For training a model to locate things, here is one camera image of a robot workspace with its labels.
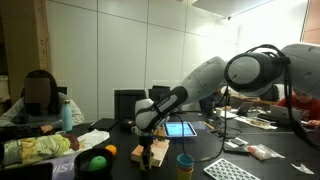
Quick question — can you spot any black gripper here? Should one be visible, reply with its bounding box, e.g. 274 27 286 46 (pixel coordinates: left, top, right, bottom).
137 131 154 156

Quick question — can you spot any blue cup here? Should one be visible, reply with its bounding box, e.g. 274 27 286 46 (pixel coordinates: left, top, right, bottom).
177 154 194 169

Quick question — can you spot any large yellow cup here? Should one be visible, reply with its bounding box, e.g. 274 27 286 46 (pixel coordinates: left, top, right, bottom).
177 169 193 180

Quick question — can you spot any small yellow-green cup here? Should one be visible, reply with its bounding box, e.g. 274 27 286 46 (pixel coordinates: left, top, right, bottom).
140 152 154 171

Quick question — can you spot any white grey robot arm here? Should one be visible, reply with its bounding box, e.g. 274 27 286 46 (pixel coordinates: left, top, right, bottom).
135 43 320 146

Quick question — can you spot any orange white book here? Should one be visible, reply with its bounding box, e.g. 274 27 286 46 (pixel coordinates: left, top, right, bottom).
131 140 170 167

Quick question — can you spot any tablet with lit screen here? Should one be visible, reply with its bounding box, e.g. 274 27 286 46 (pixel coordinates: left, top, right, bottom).
163 122 197 137

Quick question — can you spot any orange fruit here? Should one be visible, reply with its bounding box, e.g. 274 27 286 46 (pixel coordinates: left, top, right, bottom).
104 144 117 156

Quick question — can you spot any black office chair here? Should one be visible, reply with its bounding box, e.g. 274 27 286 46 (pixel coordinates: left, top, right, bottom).
148 85 170 102
114 90 146 121

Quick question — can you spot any green ball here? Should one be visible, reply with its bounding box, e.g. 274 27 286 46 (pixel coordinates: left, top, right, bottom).
88 156 108 171

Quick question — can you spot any black bowl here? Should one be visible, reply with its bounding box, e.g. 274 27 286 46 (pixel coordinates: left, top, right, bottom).
74 148 114 180

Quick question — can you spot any white paper napkin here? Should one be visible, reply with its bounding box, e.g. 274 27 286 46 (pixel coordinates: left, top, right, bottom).
77 129 110 152

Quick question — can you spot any checkerboard calibration board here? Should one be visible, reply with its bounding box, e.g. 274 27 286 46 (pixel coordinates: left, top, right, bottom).
204 158 260 180

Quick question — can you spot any teal water bottle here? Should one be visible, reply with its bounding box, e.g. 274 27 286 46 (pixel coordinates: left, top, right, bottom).
61 99 73 132

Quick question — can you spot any black remote control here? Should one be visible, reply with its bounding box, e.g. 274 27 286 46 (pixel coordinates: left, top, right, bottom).
223 147 249 154

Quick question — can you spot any black smartphone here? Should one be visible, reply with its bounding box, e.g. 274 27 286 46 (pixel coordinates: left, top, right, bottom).
230 139 247 146

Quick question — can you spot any woman in grey sweater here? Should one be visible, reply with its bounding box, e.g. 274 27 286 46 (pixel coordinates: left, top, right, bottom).
0 70 84 134

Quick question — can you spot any plastic snack bag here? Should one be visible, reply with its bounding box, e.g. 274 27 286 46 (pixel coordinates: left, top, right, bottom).
246 144 283 160

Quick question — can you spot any chips bag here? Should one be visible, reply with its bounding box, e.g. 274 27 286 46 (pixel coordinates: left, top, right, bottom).
3 134 80 168

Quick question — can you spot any silver laptop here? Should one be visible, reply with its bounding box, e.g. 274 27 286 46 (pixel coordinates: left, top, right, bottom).
257 105 302 125

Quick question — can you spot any person in red shirt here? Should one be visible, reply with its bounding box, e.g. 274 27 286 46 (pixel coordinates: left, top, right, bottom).
291 90 320 127

